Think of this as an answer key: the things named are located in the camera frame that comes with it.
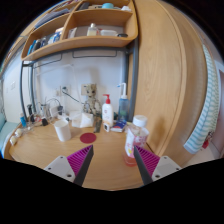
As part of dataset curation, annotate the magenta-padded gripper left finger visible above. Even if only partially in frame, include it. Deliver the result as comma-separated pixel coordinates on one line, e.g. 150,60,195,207
43,144,95,187

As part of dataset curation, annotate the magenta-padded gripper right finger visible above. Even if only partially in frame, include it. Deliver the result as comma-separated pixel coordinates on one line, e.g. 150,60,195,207
133,145,183,186

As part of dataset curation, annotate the pink-labelled clear drink bottle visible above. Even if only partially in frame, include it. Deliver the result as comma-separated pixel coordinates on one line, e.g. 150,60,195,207
123,114,150,167

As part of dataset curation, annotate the flat round red coaster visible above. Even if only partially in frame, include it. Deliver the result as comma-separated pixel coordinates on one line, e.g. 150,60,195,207
79,132,97,145

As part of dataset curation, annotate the white paper cup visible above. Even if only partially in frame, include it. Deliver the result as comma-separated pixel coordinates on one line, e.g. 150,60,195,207
53,119,72,143

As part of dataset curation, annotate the black comb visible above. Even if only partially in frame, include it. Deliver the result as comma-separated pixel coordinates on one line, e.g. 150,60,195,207
93,119,103,134

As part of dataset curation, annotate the white tissue pack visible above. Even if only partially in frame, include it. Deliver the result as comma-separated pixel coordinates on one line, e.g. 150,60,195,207
69,111,95,129

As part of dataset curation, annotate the small blue box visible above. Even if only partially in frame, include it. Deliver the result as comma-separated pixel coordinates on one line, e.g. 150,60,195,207
110,119,128,133

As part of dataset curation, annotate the white red-pump lotion bottle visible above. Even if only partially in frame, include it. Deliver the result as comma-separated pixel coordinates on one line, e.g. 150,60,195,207
101,93,115,128

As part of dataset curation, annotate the white power adapter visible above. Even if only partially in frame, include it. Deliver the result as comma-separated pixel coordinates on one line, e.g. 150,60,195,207
49,104,60,118

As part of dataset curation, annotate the blue bent-nozzle squeeze bottle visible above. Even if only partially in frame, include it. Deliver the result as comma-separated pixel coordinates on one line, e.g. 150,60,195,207
116,82,131,123

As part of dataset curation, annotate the tree-like toy figurine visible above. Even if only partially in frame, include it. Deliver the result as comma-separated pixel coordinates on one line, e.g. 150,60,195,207
82,83,102,117

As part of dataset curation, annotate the black electric shaver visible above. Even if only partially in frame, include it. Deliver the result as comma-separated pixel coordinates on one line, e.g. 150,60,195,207
27,103,35,123

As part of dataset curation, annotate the small blue bottle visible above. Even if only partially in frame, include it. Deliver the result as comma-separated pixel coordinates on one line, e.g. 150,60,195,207
19,112,28,128

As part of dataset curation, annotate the striped hanging towel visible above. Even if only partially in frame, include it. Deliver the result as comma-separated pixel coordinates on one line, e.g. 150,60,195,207
183,44,221,155

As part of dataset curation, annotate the wooden shelf unit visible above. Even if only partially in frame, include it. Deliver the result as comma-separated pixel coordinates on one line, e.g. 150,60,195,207
20,0,139,63

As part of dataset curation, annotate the white wall outlet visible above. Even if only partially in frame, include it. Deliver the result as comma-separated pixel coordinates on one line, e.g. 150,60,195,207
60,85,71,98

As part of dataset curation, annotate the grey metal desk frame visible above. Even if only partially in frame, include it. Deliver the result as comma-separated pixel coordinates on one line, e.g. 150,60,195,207
19,36,140,123

